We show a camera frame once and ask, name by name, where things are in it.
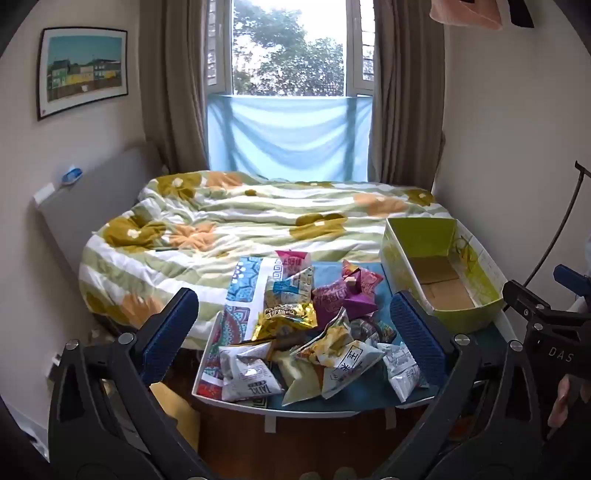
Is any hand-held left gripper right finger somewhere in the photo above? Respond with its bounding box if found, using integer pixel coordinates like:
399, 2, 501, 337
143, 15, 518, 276
389, 290, 543, 480

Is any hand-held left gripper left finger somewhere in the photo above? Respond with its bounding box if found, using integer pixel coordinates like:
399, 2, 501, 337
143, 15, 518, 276
48, 287, 213, 480

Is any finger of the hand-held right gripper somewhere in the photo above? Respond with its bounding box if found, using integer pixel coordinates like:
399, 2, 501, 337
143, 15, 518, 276
553, 264, 591, 297
502, 279, 571, 324

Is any green cardboard box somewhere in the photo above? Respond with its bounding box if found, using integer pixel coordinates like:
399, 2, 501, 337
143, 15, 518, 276
380, 217, 505, 334

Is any pile of assorted snack bags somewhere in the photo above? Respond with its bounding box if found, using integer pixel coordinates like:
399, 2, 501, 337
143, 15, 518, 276
217, 249, 432, 407

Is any blue and white snack packet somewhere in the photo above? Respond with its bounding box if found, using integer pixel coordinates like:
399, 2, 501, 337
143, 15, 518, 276
264, 266, 315, 311

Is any pink and white snack packet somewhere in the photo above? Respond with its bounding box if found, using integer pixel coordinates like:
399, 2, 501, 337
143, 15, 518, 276
276, 249, 315, 280

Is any person's right hand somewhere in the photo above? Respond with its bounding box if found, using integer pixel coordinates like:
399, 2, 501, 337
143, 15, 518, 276
547, 374, 575, 430

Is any black curved rod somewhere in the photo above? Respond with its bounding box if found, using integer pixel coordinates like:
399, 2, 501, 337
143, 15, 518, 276
522, 161, 591, 296

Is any patterned blue tablecloth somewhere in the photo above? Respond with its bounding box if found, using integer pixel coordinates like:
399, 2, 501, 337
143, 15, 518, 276
194, 256, 509, 414

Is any floral striped blanket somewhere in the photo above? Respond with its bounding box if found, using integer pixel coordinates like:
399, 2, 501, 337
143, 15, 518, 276
78, 171, 451, 334

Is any grey headboard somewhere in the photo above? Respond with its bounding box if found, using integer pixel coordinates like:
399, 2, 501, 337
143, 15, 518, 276
32, 142, 162, 324

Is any light blue window cloth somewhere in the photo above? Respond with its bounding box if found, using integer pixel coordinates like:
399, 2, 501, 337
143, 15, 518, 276
206, 95, 373, 182

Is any brown curtain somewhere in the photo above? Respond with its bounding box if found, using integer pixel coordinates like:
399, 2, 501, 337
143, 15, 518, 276
368, 0, 446, 195
139, 0, 232, 176

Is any framed landscape picture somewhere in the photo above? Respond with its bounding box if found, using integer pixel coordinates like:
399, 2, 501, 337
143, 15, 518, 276
37, 28, 129, 121

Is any pink cloth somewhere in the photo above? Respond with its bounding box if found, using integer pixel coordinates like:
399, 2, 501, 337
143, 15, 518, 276
429, 0, 504, 31

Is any white framed window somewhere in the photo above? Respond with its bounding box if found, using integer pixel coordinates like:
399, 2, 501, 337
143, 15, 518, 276
205, 0, 377, 99

